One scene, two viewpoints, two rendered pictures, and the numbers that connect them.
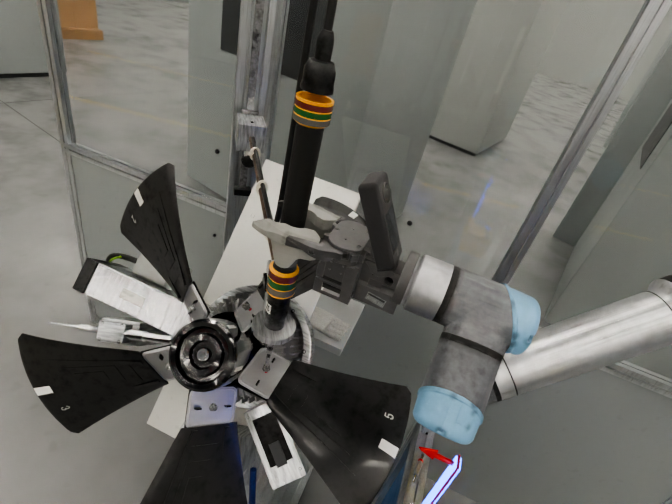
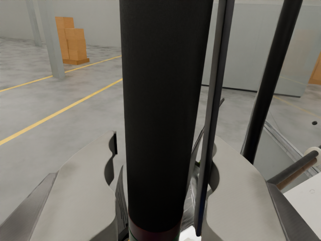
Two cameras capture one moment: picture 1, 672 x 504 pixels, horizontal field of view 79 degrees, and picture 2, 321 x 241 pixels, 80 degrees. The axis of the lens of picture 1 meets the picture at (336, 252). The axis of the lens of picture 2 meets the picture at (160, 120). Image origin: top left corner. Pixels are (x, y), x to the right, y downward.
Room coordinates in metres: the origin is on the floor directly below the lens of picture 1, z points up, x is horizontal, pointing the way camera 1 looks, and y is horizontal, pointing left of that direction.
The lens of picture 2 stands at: (0.45, -0.01, 1.57)
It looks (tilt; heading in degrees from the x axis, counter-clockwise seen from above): 27 degrees down; 77
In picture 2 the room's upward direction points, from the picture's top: 3 degrees clockwise
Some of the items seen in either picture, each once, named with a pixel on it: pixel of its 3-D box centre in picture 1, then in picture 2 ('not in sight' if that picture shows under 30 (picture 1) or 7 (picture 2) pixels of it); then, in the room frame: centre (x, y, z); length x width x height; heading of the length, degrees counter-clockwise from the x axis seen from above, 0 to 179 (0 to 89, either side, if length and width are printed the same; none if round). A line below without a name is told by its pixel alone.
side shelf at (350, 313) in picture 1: (303, 307); not in sight; (1.03, 0.06, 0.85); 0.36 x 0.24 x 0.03; 77
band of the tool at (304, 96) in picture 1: (312, 110); not in sight; (0.46, 0.07, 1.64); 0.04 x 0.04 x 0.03
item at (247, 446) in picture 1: (237, 447); not in sight; (0.47, 0.10, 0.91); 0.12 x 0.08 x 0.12; 167
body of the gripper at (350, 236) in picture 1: (365, 266); not in sight; (0.44, -0.04, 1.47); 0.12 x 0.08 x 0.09; 77
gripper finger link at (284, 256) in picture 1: (283, 248); (94, 204); (0.43, 0.07, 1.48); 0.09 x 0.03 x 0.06; 93
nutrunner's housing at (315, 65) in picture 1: (292, 221); not in sight; (0.46, 0.07, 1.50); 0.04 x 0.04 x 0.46
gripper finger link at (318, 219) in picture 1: (306, 224); (224, 211); (0.50, 0.05, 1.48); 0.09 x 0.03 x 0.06; 61
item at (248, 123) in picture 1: (250, 131); not in sight; (1.04, 0.30, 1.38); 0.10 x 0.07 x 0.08; 22
